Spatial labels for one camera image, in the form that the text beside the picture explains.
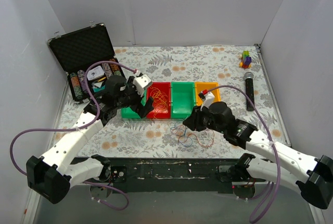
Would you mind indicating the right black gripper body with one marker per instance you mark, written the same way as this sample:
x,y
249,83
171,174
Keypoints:
x,y
197,117

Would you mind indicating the orange bin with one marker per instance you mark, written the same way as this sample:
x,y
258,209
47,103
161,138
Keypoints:
x,y
201,86

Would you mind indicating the black poker chip case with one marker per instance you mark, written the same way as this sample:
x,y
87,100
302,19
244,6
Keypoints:
x,y
78,50

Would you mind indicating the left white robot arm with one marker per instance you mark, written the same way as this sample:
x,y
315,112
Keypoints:
x,y
52,175

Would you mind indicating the black microphone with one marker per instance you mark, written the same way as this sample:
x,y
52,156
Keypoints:
x,y
248,78

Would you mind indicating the green bin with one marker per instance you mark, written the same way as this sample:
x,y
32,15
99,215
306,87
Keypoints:
x,y
183,99
127,113

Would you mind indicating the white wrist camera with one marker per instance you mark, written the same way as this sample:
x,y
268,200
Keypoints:
x,y
207,98
142,83

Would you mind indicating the colourful toy block figure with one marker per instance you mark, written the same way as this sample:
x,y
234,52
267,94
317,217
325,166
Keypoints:
x,y
245,60

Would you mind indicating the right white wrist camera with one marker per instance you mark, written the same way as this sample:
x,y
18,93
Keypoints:
x,y
207,98

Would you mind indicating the right green bin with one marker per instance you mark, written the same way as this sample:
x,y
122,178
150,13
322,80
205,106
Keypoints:
x,y
183,99

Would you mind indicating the floral table mat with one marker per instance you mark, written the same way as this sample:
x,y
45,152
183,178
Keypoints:
x,y
152,138

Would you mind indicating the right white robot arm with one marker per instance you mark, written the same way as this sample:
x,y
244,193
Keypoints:
x,y
309,175

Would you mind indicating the red bin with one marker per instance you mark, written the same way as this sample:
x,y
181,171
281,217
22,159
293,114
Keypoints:
x,y
161,93

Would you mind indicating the aluminium frame rail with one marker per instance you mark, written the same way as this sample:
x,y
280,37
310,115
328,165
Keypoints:
x,y
316,212

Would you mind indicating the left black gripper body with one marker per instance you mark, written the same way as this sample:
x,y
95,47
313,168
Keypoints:
x,y
140,100

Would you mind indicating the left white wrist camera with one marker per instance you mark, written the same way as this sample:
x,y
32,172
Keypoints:
x,y
142,83

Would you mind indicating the left green bin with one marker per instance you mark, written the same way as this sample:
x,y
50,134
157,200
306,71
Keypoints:
x,y
127,113

